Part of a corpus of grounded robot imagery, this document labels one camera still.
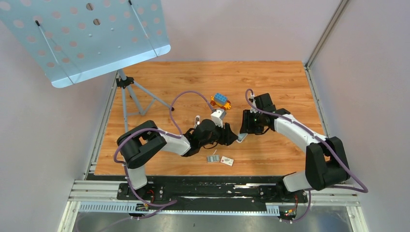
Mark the small white stapler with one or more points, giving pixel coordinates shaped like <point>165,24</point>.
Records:
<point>197,121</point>

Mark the grey white stapler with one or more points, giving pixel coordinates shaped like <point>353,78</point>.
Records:
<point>241,137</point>

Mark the blue perforated music stand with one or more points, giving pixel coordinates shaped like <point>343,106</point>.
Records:
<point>59,58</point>

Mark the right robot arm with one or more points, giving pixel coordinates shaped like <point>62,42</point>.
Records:
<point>325,162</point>

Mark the white staple box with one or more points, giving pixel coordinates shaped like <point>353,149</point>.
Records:
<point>227,161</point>

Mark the toy brick car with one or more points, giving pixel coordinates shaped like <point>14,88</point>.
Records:
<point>220,101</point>

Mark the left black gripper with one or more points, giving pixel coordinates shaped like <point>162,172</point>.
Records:
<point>226,136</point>

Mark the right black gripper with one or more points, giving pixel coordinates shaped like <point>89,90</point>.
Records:
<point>247,127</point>

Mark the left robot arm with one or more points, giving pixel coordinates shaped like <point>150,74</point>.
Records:
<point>142,143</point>

